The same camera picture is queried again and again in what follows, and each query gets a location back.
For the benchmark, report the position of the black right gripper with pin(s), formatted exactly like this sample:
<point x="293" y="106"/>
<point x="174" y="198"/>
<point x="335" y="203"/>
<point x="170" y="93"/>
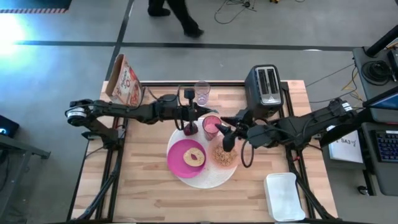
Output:
<point x="244" y="127"/>

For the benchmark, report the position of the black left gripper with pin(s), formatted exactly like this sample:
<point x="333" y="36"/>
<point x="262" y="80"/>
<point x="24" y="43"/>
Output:
<point x="171" y="109"/>

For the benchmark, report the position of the clear plastic tumbler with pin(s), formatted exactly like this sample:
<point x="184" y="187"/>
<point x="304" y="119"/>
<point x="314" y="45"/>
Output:
<point x="202" y="93"/>

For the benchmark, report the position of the red plastic tumbler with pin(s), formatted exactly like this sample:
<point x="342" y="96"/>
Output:
<point x="211" y="129"/>

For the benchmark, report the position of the cereal pieces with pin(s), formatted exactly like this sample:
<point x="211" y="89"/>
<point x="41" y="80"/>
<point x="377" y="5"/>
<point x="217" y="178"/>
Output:
<point x="225" y="158"/>

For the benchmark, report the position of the bagel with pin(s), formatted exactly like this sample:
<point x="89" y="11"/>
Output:
<point x="188" y="158"/>

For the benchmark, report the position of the pink plastic plate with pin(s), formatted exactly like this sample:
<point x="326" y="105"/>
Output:
<point x="177" y="161"/>

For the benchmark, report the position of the pumpkin cereal box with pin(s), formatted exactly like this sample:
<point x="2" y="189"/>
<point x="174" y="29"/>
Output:
<point x="124" y="84"/>

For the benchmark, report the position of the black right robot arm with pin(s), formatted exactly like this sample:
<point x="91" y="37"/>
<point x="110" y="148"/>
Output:
<point x="295" y="127"/>

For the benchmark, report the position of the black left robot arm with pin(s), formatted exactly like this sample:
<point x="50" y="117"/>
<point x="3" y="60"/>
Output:
<point x="124" y="110"/>

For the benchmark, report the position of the black toaster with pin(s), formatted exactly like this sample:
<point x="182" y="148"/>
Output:
<point x="264" y="90"/>

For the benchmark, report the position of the white round woven placemat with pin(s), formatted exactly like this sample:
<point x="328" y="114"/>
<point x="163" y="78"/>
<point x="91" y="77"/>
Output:
<point x="214" y="177"/>

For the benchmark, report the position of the white rectangular tray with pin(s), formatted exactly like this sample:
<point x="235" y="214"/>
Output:
<point x="284" y="199"/>

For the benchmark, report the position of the person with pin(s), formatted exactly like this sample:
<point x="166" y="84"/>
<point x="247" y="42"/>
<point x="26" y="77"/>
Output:
<point x="183" y="15"/>

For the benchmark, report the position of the white paper sheet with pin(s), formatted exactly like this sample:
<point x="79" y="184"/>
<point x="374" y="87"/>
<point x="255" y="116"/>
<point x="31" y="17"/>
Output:
<point x="345" y="149"/>

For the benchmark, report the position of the grey desk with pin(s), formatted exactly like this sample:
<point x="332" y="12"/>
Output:
<point x="373" y="90"/>

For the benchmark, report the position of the laptop computer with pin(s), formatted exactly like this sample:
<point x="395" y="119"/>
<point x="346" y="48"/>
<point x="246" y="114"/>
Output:
<point x="384" y="102"/>

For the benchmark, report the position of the black keyboard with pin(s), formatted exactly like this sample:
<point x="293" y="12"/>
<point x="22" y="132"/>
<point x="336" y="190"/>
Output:
<point x="387" y="146"/>

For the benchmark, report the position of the black pole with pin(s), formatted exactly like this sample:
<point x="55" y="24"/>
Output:
<point x="381" y="42"/>

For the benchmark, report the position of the grey metal stand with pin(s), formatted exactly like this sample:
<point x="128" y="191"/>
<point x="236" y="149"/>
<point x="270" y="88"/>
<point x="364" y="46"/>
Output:
<point x="18" y="147"/>

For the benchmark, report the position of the black device with blue light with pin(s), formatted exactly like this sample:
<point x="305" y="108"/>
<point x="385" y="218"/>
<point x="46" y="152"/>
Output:
<point x="7" y="127"/>

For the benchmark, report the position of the black frame crossbar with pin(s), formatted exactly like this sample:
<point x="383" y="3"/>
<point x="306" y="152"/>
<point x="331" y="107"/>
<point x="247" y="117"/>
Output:
<point x="227" y="83"/>

